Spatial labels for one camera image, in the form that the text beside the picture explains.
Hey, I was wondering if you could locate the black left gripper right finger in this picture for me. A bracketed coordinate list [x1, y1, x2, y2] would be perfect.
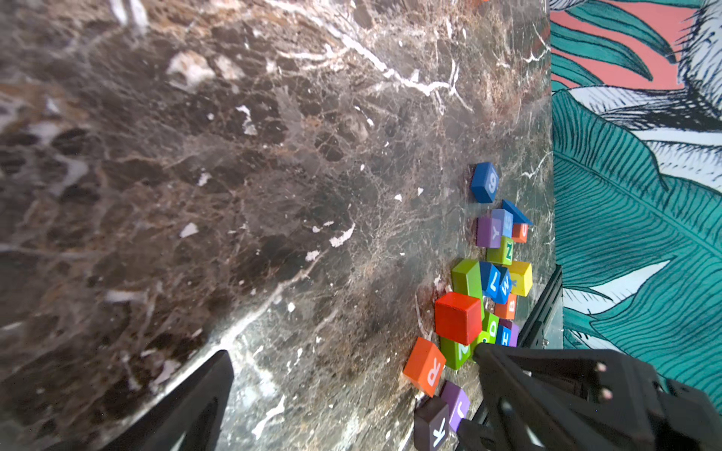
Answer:
[457, 344, 721, 450]

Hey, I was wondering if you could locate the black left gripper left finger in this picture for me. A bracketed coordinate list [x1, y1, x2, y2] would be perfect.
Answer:
[105, 351, 234, 450]

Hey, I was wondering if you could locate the orange R block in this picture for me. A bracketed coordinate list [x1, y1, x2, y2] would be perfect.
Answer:
[402, 337, 447, 398]

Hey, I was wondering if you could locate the purple block front right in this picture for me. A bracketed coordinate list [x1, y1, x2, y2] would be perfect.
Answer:
[499, 319, 520, 348]

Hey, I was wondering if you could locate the blue H block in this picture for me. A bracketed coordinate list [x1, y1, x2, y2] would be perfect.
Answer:
[496, 324, 513, 347]

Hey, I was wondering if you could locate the green D block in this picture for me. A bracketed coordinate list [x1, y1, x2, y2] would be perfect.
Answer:
[481, 312, 499, 344]

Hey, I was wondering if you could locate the purple block front left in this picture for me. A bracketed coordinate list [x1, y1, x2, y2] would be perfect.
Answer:
[441, 381, 471, 432]

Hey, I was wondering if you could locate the orange B block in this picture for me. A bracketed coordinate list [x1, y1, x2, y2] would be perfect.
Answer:
[494, 293, 517, 321]

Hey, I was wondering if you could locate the green 2 block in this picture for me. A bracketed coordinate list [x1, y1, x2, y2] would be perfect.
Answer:
[440, 337, 471, 370]

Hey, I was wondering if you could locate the black K block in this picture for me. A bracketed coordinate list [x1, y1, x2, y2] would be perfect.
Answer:
[414, 397, 449, 451]

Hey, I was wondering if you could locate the red block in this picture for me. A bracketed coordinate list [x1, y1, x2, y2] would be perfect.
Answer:
[434, 292, 483, 346]

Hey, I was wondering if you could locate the blue W block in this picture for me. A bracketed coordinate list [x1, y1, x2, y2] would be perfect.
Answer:
[494, 266, 511, 304]

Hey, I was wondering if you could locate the yellow block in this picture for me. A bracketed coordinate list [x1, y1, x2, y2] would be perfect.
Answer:
[508, 261, 533, 297]

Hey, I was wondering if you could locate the blue L block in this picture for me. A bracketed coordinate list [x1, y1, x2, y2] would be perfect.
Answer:
[479, 262, 500, 300]

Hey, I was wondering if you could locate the tall green block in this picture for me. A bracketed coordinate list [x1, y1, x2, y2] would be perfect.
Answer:
[451, 259, 484, 300]

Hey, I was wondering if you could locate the green Z block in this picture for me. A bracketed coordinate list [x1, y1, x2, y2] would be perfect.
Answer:
[486, 236, 515, 266]

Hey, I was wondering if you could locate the orange O block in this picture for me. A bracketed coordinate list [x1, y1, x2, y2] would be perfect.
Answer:
[513, 224, 529, 244]

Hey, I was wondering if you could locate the purple block in pile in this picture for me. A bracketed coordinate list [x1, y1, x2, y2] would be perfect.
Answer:
[476, 217, 503, 249]

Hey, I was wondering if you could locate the light blue block in pile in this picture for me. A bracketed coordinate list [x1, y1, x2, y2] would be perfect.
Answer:
[492, 209, 513, 238]

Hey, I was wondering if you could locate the blue 9 block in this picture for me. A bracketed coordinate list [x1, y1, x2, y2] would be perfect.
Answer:
[470, 162, 499, 204]

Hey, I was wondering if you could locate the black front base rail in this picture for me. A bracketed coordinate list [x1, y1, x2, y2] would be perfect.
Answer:
[518, 265, 564, 350]

